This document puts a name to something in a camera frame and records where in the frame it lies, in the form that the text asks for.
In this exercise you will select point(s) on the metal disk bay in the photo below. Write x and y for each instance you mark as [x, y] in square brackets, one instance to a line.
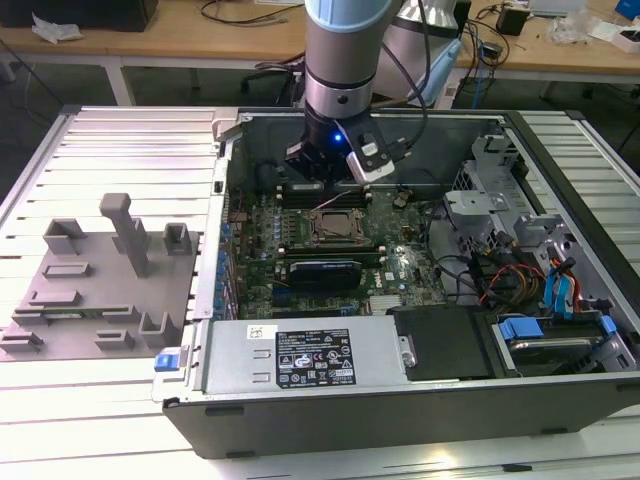
[535, 225]
[475, 200]

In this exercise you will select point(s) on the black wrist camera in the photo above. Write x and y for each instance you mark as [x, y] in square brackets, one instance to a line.
[295, 152]

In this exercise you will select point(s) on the green motherboard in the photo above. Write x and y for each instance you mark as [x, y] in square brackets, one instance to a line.
[415, 240]

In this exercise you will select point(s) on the clear plastic bag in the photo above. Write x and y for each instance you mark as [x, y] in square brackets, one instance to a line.
[570, 27]

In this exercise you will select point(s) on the black graphics card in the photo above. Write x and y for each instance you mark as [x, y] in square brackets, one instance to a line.
[325, 275]

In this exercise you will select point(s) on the flat silver device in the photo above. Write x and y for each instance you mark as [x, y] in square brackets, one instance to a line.
[555, 5]

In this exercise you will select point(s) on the wooden desk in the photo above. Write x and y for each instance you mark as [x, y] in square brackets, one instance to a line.
[550, 55]
[150, 42]

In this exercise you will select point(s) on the black office chair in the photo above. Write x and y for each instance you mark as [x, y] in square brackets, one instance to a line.
[260, 80]

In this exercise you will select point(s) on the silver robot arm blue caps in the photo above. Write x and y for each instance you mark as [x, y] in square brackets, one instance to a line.
[340, 60]

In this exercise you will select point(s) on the CPU socket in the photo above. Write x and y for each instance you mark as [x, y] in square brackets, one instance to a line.
[312, 240]

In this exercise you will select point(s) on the round coin cell battery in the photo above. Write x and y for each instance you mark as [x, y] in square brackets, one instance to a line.
[399, 201]

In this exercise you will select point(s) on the silver hard disk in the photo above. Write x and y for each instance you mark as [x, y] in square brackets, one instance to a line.
[550, 352]

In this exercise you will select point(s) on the blue disk carrier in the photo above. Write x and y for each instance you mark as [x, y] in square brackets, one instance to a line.
[520, 329]

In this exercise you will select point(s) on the black RAM slot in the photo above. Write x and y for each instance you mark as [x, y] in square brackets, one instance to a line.
[292, 198]
[330, 246]
[295, 204]
[286, 186]
[330, 254]
[290, 192]

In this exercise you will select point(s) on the green RAM stick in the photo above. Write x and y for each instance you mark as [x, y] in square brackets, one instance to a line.
[75, 313]

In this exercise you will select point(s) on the small black adapter box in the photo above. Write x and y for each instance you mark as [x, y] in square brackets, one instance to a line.
[512, 21]

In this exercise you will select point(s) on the white wrist camera on bracket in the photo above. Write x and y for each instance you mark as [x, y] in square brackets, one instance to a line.
[372, 165]

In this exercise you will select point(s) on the silver CPU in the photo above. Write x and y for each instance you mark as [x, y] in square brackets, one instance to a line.
[340, 225]

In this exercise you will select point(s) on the black plastic drive cover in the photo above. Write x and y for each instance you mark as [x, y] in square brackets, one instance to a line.
[440, 345]

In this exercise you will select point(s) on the large black box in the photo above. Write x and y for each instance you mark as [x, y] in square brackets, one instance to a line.
[75, 12]

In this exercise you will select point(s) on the grey parts rack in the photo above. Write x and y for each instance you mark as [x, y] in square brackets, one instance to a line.
[100, 295]

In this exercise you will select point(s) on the open black PC case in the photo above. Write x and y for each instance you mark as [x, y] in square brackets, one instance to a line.
[350, 425]

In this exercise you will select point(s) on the blue case latch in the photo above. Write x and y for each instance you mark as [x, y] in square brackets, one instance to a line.
[166, 361]

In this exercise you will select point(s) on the grey power supply unit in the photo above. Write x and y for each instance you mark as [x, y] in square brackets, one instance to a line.
[240, 360]

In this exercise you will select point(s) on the white cardboard box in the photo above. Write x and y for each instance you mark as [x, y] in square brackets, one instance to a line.
[627, 42]

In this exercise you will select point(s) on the silver chipset heatsink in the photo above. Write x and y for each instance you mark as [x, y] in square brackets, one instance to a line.
[385, 306]

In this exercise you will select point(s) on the crumpled white paper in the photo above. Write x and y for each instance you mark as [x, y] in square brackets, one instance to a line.
[55, 30]

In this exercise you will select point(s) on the blue box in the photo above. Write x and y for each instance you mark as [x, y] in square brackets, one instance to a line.
[630, 9]

